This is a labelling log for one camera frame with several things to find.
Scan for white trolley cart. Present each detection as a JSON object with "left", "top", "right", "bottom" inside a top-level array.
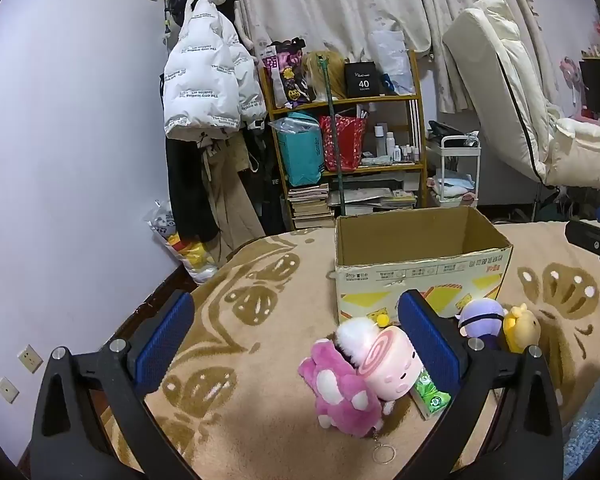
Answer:
[{"left": 427, "top": 120, "right": 482, "bottom": 208}]

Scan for purple plush doll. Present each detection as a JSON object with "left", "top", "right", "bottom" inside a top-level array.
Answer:
[{"left": 455, "top": 297, "right": 506, "bottom": 351}]

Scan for round pink swirl plush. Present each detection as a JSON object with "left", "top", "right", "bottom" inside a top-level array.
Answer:
[{"left": 362, "top": 325, "right": 423, "bottom": 403}]

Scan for group of cosmetic bottles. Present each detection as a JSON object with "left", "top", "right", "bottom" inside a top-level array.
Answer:
[{"left": 372, "top": 122, "right": 423, "bottom": 163}]

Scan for purple patterned packet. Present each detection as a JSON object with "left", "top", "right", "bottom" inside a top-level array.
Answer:
[{"left": 262, "top": 37, "right": 316, "bottom": 108}]

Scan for beige hanging trousers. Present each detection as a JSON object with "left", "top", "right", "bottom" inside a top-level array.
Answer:
[{"left": 200, "top": 135, "right": 266, "bottom": 266}]

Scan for grey blue cloth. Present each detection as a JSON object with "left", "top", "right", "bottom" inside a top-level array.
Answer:
[{"left": 562, "top": 360, "right": 600, "bottom": 480}]

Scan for pink plush toy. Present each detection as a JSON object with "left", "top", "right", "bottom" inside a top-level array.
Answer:
[{"left": 298, "top": 338, "right": 386, "bottom": 438}]

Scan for green tissue pack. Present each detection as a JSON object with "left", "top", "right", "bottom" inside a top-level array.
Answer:
[{"left": 411, "top": 367, "right": 452, "bottom": 421}]

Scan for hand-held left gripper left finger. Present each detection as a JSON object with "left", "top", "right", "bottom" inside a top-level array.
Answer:
[{"left": 27, "top": 290, "right": 201, "bottom": 480}]

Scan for blonde wig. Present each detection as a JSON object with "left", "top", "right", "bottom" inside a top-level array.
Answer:
[{"left": 302, "top": 50, "right": 348, "bottom": 101}]

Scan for pile of papers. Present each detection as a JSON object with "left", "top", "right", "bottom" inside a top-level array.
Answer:
[{"left": 327, "top": 187, "right": 418, "bottom": 211}]

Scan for pink fan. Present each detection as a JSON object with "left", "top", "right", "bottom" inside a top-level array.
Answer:
[{"left": 560, "top": 55, "right": 583, "bottom": 111}]

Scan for clear plastic bag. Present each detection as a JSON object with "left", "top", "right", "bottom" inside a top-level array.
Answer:
[{"left": 370, "top": 30, "right": 415, "bottom": 96}]

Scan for black hanging garment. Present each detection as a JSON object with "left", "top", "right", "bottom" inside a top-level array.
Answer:
[{"left": 165, "top": 135, "right": 221, "bottom": 243}]

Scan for metal key ring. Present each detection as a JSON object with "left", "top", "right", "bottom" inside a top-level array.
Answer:
[{"left": 371, "top": 430, "right": 396, "bottom": 465}]

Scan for white folded mattress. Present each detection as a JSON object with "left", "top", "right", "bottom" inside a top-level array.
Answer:
[{"left": 442, "top": 0, "right": 563, "bottom": 186}]

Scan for stack of books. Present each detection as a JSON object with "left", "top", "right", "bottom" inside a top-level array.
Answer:
[{"left": 286, "top": 182, "right": 336, "bottom": 231}]

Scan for dark hanging clothes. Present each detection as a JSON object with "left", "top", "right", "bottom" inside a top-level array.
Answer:
[{"left": 240, "top": 120, "right": 288, "bottom": 236}]

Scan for white puffer jacket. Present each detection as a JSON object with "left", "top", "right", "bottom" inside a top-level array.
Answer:
[{"left": 161, "top": 0, "right": 268, "bottom": 142}]

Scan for yellow plush toy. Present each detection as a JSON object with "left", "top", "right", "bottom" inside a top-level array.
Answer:
[{"left": 502, "top": 302, "right": 541, "bottom": 353}]

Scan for black box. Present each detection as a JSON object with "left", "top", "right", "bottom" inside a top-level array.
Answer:
[{"left": 344, "top": 61, "right": 383, "bottom": 98}]

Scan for teal bag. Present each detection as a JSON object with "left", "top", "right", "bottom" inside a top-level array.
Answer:
[{"left": 270, "top": 112, "right": 326, "bottom": 187}]

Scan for wooden shelf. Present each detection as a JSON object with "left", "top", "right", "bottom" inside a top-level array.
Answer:
[{"left": 257, "top": 50, "right": 428, "bottom": 231}]

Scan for green pole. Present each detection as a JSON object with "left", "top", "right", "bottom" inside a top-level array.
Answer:
[{"left": 317, "top": 57, "right": 346, "bottom": 218}]

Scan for cardboard box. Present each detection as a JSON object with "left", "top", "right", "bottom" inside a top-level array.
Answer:
[{"left": 330, "top": 205, "right": 515, "bottom": 328}]

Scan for red bag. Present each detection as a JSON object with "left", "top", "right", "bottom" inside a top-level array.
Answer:
[{"left": 319, "top": 114, "right": 368, "bottom": 172}]

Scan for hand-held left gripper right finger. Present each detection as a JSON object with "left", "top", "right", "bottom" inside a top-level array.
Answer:
[{"left": 375, "top": 289, "right": 566, "bottom": 480}]

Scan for printed plastic bag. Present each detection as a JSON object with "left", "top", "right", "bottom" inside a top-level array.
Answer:
[{"left": 149, "top": 200, "right": 221, "bottom": 283}]

